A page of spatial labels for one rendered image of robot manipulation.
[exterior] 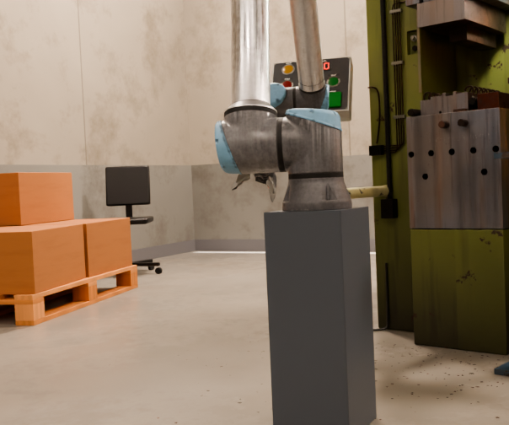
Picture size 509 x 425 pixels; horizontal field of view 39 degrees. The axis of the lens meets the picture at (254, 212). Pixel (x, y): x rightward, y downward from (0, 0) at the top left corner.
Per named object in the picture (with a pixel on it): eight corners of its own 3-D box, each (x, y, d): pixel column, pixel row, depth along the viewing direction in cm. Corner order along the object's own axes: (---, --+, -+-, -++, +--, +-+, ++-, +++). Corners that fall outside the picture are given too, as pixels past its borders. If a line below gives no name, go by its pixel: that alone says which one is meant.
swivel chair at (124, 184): (125, 268, 612) (120, 167, 609) (179, 270, 585) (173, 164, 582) (80, 277, 564) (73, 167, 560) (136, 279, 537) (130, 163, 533)
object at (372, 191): (335, 201, 280) (334, 187, 280) (324, 201, 283) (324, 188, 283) (391, 196, 313) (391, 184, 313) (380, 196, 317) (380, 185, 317)
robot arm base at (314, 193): (337, 210, 183) (335, 171, 183) (270, 212, 192) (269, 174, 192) (361, 207, 200) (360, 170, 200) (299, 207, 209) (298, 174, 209)
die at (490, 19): (465, 18, 274) (464, -7, 273) (417, 28, 287) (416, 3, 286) (506, 33, 306) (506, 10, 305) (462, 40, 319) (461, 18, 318)
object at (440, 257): (506, 356, 265) (503, 229, 263) (414, 344, 289) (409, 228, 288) (555, 328, 308) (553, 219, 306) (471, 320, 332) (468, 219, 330)
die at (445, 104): (468, 111, 275) (467, 89, 275) (420, 116, 288) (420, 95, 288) (508, 116, 307) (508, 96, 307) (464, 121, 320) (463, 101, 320)
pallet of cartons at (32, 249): (42, 284, 532) (35, 174, 528) (168, 287, 484) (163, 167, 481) (-139, 322, 401) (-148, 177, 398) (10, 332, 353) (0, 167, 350)
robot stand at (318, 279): (350, 443, 184) (340, 210, 181) (273, 433, 194) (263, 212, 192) (377, 417, 203) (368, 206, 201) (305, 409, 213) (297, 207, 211)
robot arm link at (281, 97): (292, 79, 246) (296, 99, 257) (259, 81, 247) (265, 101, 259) (292, 102, 242) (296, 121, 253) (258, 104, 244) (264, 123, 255)
